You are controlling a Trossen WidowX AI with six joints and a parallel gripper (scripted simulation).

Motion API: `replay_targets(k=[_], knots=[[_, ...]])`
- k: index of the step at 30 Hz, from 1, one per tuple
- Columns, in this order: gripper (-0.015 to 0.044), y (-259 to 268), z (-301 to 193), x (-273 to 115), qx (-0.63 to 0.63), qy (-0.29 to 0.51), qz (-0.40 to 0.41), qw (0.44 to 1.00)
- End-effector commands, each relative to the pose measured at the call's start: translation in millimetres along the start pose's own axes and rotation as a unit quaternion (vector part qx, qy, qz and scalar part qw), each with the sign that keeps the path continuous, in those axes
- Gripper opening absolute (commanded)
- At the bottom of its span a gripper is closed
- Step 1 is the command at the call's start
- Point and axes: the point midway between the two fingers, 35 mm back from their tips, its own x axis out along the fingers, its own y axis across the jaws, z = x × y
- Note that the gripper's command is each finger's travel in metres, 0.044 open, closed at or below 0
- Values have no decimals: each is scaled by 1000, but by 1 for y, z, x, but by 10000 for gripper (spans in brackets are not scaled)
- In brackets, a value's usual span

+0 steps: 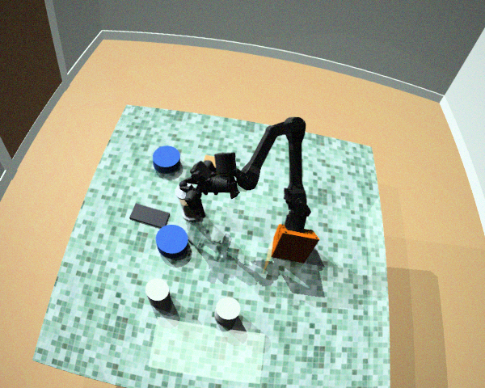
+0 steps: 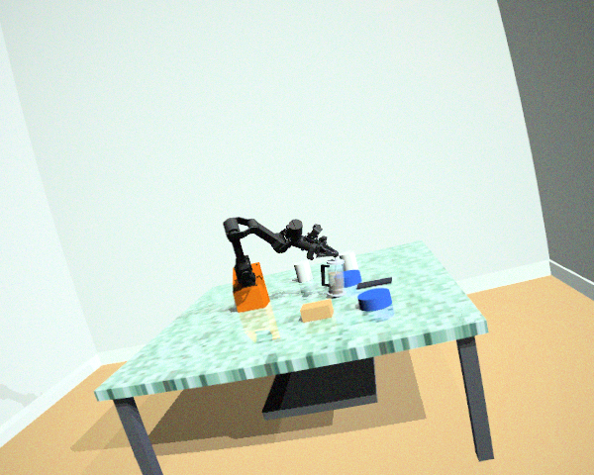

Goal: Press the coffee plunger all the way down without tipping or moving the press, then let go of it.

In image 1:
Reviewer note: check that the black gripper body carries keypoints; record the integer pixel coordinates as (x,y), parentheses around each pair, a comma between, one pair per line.
(193,197)

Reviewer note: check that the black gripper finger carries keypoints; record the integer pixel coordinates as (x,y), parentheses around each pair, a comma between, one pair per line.
(186,188)
(190,180)

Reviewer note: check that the blue cylinder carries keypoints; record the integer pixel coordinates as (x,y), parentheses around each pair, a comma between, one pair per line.
(166,159)
(172,241)

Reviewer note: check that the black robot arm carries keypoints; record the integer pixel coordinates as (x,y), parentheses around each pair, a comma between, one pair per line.
(295,195)

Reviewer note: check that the glass french press coffee maker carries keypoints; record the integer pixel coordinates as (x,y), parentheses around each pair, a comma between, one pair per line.
(187,213)

